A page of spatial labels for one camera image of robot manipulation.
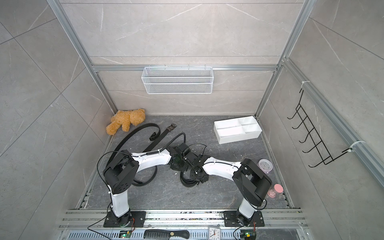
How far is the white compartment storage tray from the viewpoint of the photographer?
105 centimetres

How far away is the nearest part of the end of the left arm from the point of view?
683 millimetres

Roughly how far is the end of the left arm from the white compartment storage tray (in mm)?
331
